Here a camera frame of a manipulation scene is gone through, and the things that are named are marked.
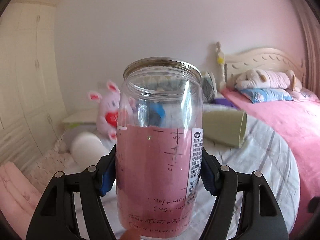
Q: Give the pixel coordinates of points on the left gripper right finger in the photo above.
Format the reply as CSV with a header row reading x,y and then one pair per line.
x,y
250,190

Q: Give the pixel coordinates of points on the folded pink quilt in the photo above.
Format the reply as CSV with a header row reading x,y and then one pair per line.
x,y
19,198

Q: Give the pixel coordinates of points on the pink curtain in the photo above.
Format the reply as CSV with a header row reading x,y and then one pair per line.
x,y
310,27

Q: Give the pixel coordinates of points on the large pink bunny toy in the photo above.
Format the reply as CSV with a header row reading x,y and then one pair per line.
x,y
108,108

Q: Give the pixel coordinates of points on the cream wardrobe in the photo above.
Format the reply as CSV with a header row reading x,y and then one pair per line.
x,y
32,107

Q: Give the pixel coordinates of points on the purple cushion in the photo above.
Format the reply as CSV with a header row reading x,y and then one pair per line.
x,y
224,102

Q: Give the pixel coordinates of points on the person's left hand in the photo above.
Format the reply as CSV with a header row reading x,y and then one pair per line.
x,y
131,234

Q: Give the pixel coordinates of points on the dark blue metal can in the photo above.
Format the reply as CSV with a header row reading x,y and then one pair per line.
x,y
156,114

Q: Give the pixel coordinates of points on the green plastic cup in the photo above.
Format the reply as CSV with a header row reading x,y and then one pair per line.
x,y
226,127

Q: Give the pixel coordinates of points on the blue cartoon pillow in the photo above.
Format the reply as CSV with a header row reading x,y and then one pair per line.
x,y
257,95

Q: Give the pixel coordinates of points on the white paper cup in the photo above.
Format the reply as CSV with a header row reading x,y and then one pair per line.
x,y
87,149

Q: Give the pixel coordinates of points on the cream wooden headboard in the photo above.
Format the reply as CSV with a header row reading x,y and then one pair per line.
x,y
232,65

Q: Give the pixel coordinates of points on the pink fleece blanket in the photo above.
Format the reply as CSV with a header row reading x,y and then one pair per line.
x,y
298,124

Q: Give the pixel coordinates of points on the patchwork quilted pillow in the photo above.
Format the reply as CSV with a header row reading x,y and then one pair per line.
x,y
209,89

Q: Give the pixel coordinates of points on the heart pattern bed sheet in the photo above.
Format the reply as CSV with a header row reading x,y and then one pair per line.
x,y
58,158

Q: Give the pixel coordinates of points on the white bedside cabinet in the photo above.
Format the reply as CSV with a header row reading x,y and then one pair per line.
x,y
88,116

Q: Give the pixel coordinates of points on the white dog plush toy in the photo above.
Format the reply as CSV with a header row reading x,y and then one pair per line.
x,y
264,79

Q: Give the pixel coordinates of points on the clear jar pink label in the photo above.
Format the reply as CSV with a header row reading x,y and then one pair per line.
x,y
158,168

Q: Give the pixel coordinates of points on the grey flower pillow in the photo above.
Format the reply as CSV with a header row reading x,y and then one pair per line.
x,y
71,133

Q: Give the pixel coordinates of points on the striped light blue quilt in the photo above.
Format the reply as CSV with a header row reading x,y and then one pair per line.
x,y
264,150

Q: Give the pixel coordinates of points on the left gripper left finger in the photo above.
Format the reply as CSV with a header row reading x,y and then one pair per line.
x,y
55,215

